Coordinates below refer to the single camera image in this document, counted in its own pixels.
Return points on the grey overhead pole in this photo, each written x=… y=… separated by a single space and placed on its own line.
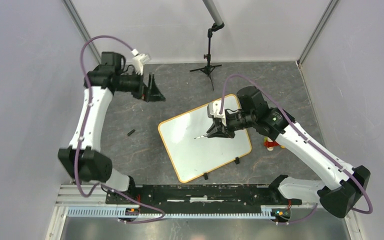
x=214 y=13

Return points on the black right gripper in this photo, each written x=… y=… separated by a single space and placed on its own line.
x=218 y=129

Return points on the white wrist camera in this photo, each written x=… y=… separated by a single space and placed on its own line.
x=215 y=111
x=139 y=60

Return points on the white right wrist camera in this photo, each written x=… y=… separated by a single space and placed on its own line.
x=215 y=111

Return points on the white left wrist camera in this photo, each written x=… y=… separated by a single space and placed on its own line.
x=139 y=60

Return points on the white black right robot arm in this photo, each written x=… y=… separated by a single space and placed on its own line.
x=340 y=186

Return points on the yellow framed whiteboard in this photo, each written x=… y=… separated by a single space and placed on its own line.
x=191 y=155

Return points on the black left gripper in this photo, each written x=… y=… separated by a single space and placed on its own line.
x=152 y=93

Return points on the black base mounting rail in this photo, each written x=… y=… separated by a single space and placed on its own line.
x=207 y=198

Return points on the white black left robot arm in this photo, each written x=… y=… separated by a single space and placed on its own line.
x=82 y=159

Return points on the black camera tripod stand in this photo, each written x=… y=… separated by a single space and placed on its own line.
x=208 y=68

